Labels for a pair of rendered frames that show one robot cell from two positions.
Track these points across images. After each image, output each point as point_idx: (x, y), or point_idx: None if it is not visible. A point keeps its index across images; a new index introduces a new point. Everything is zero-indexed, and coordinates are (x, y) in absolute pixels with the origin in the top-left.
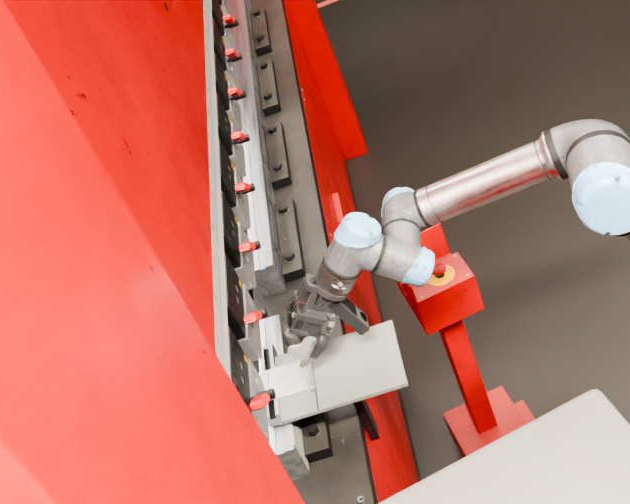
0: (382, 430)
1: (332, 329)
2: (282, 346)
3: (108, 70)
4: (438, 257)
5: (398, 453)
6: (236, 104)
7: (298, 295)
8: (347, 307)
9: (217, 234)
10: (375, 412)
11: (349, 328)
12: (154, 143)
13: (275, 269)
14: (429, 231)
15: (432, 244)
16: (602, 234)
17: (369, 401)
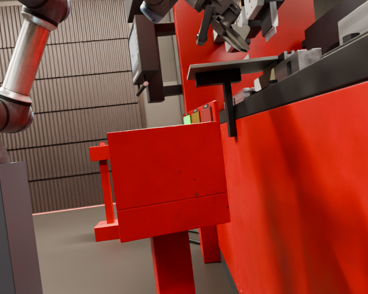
0: (254, 204)
1: (214, 29)
2: (281, 61)
3: None
4: (141, 204)
5: (270, 284)
6: None
7: (226, 0)
8: (201, 21)
9: None
10: (254, 186)
11: (268, 135)
12: None
13: (339, 31)
14: (132, 135)
15: (139, 167)
16: (65, 20)
17: (251, 165)
